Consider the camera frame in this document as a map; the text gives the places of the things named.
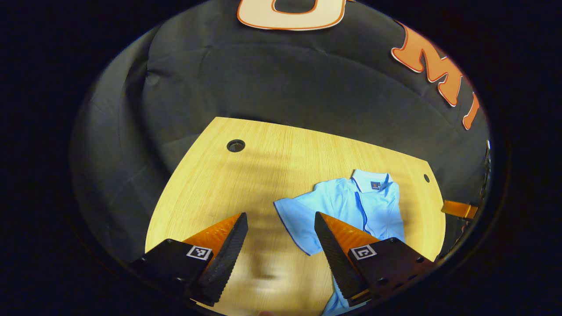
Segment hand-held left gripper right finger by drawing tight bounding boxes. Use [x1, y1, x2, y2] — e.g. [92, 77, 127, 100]
[313, 211, 437, 308]

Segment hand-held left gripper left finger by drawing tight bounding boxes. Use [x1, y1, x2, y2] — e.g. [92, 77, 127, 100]
[129, 212, 249, 308]

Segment light blue T-shirt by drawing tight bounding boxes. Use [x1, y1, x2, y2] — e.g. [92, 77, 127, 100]
[274, 169, 405, 316]

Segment black backdrop cloth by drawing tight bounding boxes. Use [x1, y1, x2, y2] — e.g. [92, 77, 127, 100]
[68, 0, 492, 264]

